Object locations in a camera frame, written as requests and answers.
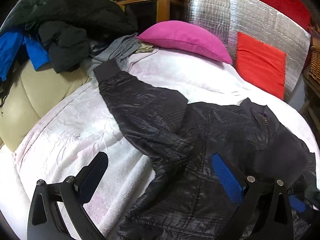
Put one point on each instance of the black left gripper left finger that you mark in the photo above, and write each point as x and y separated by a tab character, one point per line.
45	220

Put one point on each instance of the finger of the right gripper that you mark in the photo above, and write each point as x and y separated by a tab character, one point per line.
297	204

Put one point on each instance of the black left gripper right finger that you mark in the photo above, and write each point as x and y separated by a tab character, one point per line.
269	199

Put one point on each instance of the black quilted jacket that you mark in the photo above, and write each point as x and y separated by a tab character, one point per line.
186	199

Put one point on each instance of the black clothes pile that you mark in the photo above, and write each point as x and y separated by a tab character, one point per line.
65	27

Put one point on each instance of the pale pink bedspread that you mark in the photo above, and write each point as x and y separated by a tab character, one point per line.
73	132

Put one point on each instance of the beige leather armchair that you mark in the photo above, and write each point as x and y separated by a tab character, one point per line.
32	94

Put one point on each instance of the wicker basket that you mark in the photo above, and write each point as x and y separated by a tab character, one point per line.
314	69

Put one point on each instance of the red cushion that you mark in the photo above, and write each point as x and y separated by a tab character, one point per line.
260	64

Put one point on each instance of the grey folded garment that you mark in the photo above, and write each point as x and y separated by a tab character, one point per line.
119	50

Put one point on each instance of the magenta pillow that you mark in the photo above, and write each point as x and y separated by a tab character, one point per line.
187	37

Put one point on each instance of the silver foil insulation panel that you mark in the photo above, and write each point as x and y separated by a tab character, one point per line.
226	18

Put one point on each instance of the wooden cabinet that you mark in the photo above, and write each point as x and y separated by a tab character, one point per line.
149	12

